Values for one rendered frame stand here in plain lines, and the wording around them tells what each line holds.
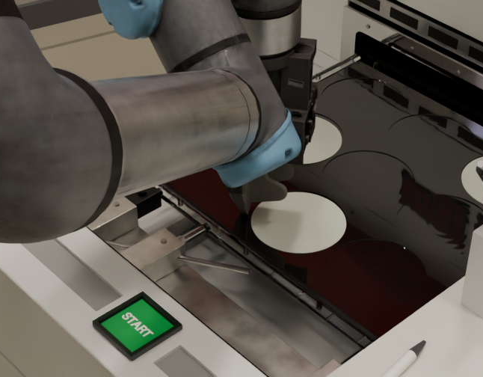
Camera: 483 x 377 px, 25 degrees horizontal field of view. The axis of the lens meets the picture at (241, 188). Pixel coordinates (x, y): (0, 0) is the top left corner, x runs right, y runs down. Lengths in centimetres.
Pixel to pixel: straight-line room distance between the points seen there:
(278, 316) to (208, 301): 10
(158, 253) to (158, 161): 43
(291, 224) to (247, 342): 16
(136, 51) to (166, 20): 226
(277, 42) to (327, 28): 51
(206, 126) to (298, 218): 42
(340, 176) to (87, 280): 34
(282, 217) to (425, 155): 20
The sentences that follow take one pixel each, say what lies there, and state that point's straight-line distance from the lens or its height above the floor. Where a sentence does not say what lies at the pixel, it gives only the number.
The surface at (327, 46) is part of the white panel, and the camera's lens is 152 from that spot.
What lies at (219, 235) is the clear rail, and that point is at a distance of 113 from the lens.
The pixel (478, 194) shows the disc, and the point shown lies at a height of 90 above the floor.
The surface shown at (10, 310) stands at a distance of 106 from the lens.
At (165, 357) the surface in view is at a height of 96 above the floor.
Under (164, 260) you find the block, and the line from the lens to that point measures 110.
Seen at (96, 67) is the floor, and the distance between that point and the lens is 309.
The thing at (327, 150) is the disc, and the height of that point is 90.
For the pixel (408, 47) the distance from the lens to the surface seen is 139.
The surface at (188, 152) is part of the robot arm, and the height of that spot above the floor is 121.
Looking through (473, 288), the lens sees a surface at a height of 99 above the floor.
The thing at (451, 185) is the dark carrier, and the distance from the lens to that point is 121.
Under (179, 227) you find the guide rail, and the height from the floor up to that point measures 85.
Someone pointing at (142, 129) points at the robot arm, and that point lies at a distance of 65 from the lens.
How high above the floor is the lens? 164
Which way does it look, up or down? 39 degrees down
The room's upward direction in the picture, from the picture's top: straight up
